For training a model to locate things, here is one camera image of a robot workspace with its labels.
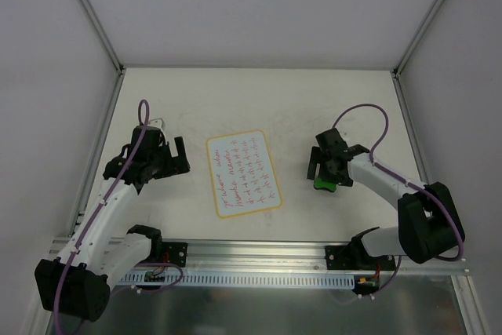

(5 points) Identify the green bone-shaped eraser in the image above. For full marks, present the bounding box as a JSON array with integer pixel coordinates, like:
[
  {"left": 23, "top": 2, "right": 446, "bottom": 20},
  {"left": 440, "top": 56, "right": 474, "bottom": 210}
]
[{"left": 313, "top": 177, "right": 337, "bottom": 193}]

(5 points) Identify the yellow framed small whiteboard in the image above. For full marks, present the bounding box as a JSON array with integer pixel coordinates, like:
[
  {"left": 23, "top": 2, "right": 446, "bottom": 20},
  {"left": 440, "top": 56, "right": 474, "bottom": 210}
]
[{"left": 206, "top": 129, "right": 282, "bottom": 219}]

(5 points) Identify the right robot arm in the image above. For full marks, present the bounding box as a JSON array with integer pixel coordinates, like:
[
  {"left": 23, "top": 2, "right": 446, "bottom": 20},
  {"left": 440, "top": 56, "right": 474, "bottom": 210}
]
[{"left": 307, "top": 128, "right": 465, "bottom": 269}]

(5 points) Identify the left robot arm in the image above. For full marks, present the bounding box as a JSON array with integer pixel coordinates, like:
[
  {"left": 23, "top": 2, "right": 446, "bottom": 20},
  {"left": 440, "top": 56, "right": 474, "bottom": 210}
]
[{"left": 35, "top": 125, "right": 191, "bottom": 322}]

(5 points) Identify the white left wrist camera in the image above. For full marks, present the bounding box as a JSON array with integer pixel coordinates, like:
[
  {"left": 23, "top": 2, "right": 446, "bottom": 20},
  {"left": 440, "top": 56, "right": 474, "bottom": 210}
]
[{"left": 148, "top": 118, "right": 166, "bottom": 131}]

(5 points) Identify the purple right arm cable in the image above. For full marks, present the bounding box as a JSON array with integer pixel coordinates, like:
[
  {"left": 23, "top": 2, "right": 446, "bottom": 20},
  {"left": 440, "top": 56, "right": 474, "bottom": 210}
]
[{"left": 332, "top": 104, "right": 467, "bottom": 262}]

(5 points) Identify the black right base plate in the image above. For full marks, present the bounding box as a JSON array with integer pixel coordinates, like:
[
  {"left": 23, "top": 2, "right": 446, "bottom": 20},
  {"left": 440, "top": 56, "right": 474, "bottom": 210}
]
[{"left": 324, "top": 245, "right": 397, "bottom": 271}]

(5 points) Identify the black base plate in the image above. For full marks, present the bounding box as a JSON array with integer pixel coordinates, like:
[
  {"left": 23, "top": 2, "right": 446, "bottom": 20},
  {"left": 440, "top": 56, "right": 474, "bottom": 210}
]
[
  {"left": 149, "top": 242, "right": 188, "bottom": 268},
  {"left": 324, "top": 245, "right": 397, "bottom": 271}
]

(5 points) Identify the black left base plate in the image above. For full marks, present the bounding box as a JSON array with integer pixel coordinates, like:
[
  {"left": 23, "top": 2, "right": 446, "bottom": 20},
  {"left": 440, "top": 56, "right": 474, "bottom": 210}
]
[{"left": 149, "top": 242, "right": 188, "bottom": 268}]

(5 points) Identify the aluminium mounting rail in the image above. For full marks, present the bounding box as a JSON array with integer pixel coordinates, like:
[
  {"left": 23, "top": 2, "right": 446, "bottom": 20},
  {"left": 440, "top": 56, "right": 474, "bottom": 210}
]
[{"left": 45, "top": 237, "right": 471, "bottom": 273}]

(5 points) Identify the white slotted cable duct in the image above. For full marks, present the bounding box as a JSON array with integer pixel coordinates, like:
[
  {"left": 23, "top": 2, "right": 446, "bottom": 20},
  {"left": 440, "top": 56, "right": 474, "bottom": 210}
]
[{"left": 118, "top": 269, "right": 355, "bottom": 290}]

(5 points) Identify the left aluminium frame post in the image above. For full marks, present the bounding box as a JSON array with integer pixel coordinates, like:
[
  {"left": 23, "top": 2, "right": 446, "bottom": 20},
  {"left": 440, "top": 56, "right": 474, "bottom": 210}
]
[{"left": 77, "top": 0, "right": 123, "bottom": 75}]

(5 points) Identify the aluminium frame post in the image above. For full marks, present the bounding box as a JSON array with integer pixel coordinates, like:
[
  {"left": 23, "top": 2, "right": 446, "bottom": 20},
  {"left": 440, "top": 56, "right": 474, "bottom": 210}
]
[
  {"left": 77, "top": 0, "right": 123, "bottom": 75},
  {"left": 393, "top": 0, "right": 446, "bottom": 78}
]

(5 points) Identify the right aluminium frame post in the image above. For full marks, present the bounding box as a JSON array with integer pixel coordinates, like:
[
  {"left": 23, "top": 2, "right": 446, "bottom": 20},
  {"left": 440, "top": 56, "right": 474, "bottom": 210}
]
[{"left": 393, "top": 0, "right": 446, "bottom": 78}]

